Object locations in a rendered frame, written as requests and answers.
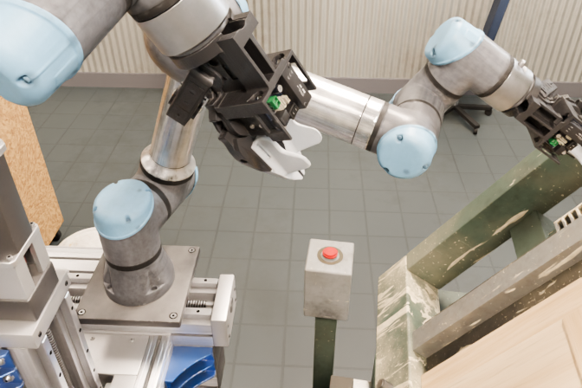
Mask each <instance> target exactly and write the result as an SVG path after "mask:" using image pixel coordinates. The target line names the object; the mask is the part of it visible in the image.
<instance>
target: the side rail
mask: <svg viewBox="0 0 582 388"><path fill-rule="evenodd" d="M554 154H555V155H557V154H556V153H554ZM557 157H558V159H559V162H560V165H558V164H556V163H555V162H554V161H552V160H551V159H550V158H549V157H548V156H546V155H545V154H544V153H542V152H540V151H539V150H538V149H535V150H534V151H533V152H531V153H530V154H529V155H527V156H526V157H525V158H524V159H523V160H522V161H521V162H520V163H518V164H517V165H516V166H514V167H513V168H512V169H511V170H510V171H508V172H507V173H506V174H504V175H503V176H502V177H501V178H499V179H498V180H497V181H496V182H494V183H493V184H492V185H490V186H489V187H488V188H487V189H486V190H485V191H484V192H483V193H481V194H480V195H479V196H478V197H476V198H475V199H474V200H473V201H471V202H470V203H469V204H468V205H466V206H465V207H464V208H463V209H461V210H460V211H459V212H457V213H456V214H455V215H454V216H453V217H452V218H451V219H450V220H448V221H447V222H446V223H445V224H443V225H442V226H441V227H440V228H438V229H437V230H436V231H434V232H433V233H432V234H431V235H430V236H428V237H427V238H426V239H424V240H423V241H422V242H421V243H419V244H418V245H417V246H416V247H415V248H414V249H413V250H411V251H410V252H409V253H408V254H407V269H408V270H409V271H410V272H411V273H413V274H414V275H416V276H418V277H420V278H421V279H423V280H424V281H427V282H428V283H429V284H430V285H432V286H434V287H435V288H437V289H440V288H442V287H444V286H445V285H446V284H448V283H449V282H450V281H452V280H454V279H455V278H456V277H457V276H459V275H460V274H461V273H463V272H464V271H465V270H467V269H468V268H470V267H471V266H473V265H474V264H475V263H477V262H479V261H480V260H481V259H482V258H483V257H485V256H486V255H488V254H489V253H490V252H492V251H493V250H495V249H496V248H498V247H499V246H500V245H502V244H503V243H504V242H505V241H507V240H508V239H510V238H511V233H510V229H511V228H513V227H514V226H515V225H516V224H517V223H519V222H520V221H522V220H523V219H524V218H526V217H527V216H529V215H530V214H532V213H533V212H534V211H536V210H537V211H538V212H539V213H541V214H542V215H543V214H545V213H546V212H547V211H549V210H550V209H551V208H552V207H554V206H555V205H556V204H558V203H560V202H561V201H562V200H564V199H565V198H566V197H568V196H570V195H571V194H572V193H574V192H575V191H576V190H577V189H579V188H580V187H581V186H582V165H581V164H580V162H579V161H578V160H577V159H574V158H572V157H570V156H568V155H567V154H564V155H557Z"/></svg>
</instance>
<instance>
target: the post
mask: <svg viewBox="0 0 582 388"><path fill-rule="evenodd" d="M336 327H337V320H332V319H325V318H318V317H315V329H314V371H313V388H329V384H330V376H331V375H333V362H334V351H335V339H336Z"/></svg>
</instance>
